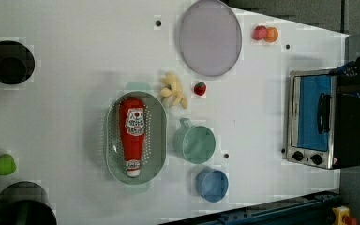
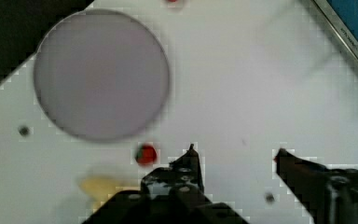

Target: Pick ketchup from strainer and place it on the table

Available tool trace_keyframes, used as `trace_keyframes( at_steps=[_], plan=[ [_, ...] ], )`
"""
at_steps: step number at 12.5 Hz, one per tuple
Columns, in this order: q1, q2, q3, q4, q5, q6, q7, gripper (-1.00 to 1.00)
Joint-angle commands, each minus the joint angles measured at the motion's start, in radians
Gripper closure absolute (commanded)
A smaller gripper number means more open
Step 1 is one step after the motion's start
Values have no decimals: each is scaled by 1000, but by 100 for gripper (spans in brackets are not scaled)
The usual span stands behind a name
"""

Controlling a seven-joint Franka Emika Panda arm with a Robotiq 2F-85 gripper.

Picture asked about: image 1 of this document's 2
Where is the red plush apple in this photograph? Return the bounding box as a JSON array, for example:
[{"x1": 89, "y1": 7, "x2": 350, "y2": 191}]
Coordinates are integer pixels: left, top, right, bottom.
[{"x1": 252, "y1": 26, "x2": 268, "y2": 40}]

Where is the yellow red clamp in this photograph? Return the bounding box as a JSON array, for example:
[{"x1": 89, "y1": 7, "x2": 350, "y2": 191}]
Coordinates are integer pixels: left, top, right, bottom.
[{"x1": 332, "y1": 206, "x2": 359, "y2": 225}]

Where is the black round base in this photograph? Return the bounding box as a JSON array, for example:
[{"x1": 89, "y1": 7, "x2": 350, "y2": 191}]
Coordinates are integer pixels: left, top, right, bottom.
[
  {"x1": 0, "y1": 181, "x2": 57, "y2": 225},
  {"x1": 0, "y1": 40, "x2": 36, "y2": 85}
]

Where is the blue black rail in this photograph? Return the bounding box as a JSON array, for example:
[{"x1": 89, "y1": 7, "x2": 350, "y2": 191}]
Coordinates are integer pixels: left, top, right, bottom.
[{"x1": 160, "y1": 191, "x2": 342, "y2": 225}]

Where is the silver toaster oven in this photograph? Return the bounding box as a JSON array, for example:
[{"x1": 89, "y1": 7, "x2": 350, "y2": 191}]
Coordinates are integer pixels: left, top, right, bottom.
[{"x1": 286, "y1": 70, "x2": 360, "y2": 170}]

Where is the black round base lower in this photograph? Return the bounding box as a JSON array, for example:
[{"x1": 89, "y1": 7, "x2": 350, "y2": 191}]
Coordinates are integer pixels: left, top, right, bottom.
[{"x1": 0, "y1": 181, "x2": 57, "y2": 225}]

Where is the green plush pear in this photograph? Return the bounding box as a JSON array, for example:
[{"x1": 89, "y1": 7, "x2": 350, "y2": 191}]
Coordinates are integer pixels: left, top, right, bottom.
[{"x1": 0, "y1": 154, "x2": 17, "y2": 175}]

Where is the green mug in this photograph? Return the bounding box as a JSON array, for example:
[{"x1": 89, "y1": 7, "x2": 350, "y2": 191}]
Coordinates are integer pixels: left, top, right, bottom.
[{"x1": 173, "y1": 118, "x2": 216, "y2": 164}]

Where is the orange plush fruit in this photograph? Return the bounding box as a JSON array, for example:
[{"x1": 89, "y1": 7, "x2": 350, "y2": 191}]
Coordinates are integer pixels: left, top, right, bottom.
[{"x1": 264, "y1": 27, "x2": 278, "y2": 43}]

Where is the black round base upper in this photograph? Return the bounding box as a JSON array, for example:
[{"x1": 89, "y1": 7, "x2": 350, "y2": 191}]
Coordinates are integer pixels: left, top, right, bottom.
[{"x1": 0, "y1": 40, "x2": 36, "y2": 85}]

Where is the blue cup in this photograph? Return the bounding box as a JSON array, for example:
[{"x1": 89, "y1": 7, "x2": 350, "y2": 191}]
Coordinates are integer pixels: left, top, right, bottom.
[{"x1": 195, "y1": 167, "x2": 229, "y2": 203}]

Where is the green oval strainer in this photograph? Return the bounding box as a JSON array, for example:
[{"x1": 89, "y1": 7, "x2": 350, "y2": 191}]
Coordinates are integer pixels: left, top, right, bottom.
[{"x1": 104, "y1": 91, "x2": 167, "y2": 185}]

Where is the red plush ketchup bottle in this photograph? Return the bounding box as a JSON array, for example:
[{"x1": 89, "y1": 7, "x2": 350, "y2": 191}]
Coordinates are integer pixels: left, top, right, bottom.
[{"x1": 119, "y1": 97, "x2": 145, "y2": 177}]

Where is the yellow plush banana bunch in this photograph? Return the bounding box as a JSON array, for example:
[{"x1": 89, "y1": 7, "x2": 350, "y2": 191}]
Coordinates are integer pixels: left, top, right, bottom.
[{"x1": 159, "y1": 73, "x2": 188, "y2": 109}]

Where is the lavender round plate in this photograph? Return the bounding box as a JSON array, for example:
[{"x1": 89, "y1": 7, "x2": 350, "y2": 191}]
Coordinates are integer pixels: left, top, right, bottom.
[{"x1": 179, "y1": 0, "x2": 242, "y2": 77}]

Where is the red plush strawberry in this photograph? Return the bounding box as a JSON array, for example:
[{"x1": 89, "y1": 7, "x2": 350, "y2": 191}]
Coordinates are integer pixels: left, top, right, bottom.
[{"x1": 193, "y1": 82, "x2": 206, "y2": 96}]

